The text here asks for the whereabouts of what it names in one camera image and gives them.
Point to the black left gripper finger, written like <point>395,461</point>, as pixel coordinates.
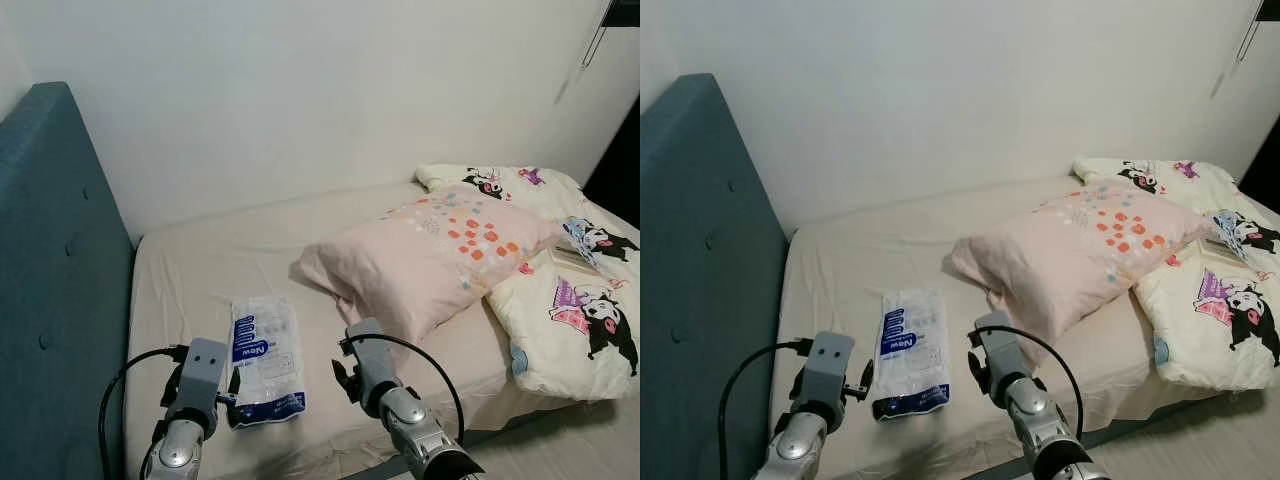
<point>867,373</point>
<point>235,382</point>

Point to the black wardrobe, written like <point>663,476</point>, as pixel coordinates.
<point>1265,165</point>
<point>620,170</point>

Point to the open blue patterned booklet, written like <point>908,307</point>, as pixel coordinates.
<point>578,250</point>
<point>1222,245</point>

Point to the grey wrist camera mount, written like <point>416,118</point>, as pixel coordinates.
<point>203,372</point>
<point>830,365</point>
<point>997,345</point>
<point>370,352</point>

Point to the teal upholstered headboard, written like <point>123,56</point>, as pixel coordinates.
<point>60,300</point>
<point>700,300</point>

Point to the clear blue plastic pack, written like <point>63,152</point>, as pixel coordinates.
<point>912,350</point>
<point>268,360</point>

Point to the black framed window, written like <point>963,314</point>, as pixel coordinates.
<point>1268,10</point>
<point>622,12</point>

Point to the pink dotted pillow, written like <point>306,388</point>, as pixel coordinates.
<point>1070,255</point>
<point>420,265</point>

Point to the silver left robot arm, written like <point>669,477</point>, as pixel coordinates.
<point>175,450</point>
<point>800,445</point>

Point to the mattress with beige sheet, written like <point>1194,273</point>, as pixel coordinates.
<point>200,270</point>
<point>850,270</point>

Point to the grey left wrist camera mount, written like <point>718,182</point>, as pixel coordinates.
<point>203,372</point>
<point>830,365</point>

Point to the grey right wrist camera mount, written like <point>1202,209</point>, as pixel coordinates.
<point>370,352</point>
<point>997,345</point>

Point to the cream cartoon print blanket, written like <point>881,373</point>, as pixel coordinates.
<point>1180,330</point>
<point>540,345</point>

